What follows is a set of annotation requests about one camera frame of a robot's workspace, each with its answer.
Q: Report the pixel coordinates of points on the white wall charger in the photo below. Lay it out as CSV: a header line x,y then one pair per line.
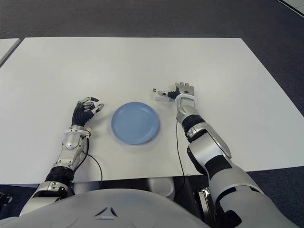
x,y
162,98

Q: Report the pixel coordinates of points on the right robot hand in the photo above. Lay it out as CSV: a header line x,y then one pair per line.
x,y
186,89

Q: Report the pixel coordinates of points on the white curved floor object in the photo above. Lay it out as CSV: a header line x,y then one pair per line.
x,y
293,2

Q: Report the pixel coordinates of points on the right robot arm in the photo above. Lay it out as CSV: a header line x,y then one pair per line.
x,y
209,152

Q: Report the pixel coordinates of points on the silver metal buckle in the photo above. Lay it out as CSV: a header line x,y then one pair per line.
x,y
203,202

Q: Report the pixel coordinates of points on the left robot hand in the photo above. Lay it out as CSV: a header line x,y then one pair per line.
x,y
82,114

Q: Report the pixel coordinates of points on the grey robot torso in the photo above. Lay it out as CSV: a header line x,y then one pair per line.
x,y
142,209

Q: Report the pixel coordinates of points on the black floor device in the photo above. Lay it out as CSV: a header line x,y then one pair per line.
x,y
6,199

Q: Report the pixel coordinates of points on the blue round plate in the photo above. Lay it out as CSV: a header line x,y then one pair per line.
x,y
135,123

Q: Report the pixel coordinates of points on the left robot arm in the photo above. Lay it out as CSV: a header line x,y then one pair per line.
x,y
69,145

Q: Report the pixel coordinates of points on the white side table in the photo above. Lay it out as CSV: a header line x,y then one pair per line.
x,y
7,48

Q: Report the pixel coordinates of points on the white robot leg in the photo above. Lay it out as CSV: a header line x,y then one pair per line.
x,y
161,186

